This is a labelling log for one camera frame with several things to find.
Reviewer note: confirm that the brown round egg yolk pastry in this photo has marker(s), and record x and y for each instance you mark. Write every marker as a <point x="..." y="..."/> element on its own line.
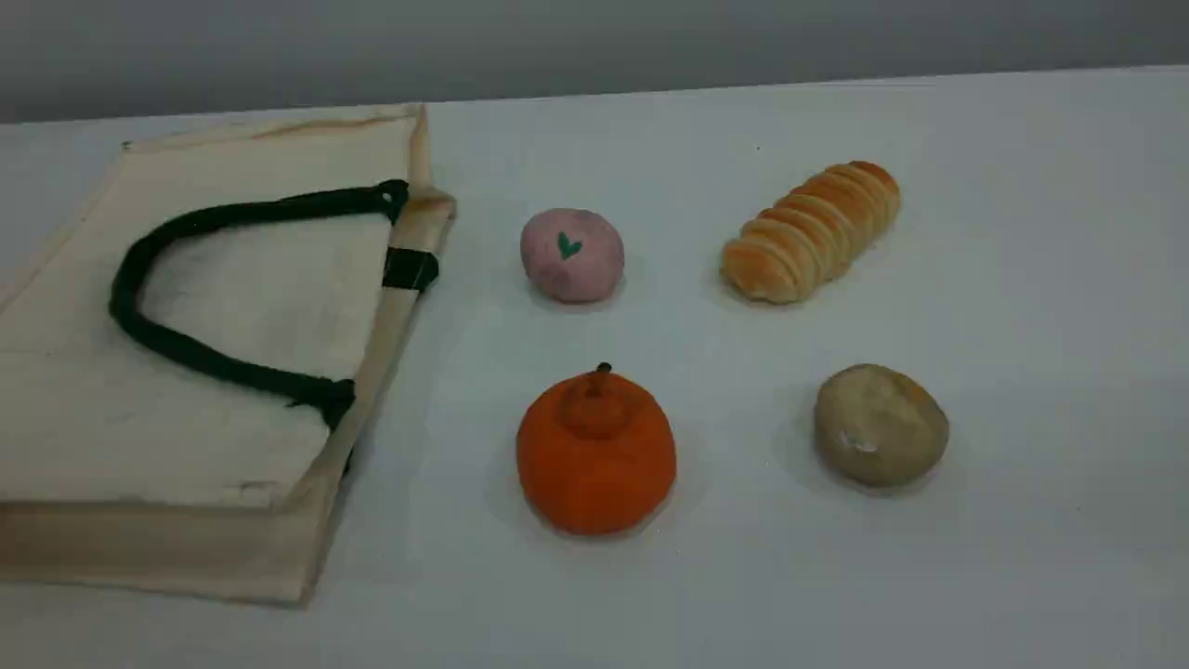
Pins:
<point x="881" y="427"/>

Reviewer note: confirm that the ridged golden bread roll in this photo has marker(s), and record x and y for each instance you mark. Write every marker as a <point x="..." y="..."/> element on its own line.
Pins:
<point x="808" y="232"/>

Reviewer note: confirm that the pink round pastry green leaf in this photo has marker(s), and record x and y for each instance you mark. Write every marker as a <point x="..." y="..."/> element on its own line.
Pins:
<point x="571" y="265"/>

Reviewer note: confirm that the orange persimmon-shaped pastry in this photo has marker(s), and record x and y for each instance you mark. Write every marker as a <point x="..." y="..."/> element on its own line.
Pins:
<point x="594" y="465"/>

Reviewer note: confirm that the beige cloth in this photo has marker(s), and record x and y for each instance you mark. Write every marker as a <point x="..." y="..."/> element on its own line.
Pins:
<point x="232" y="307"/>

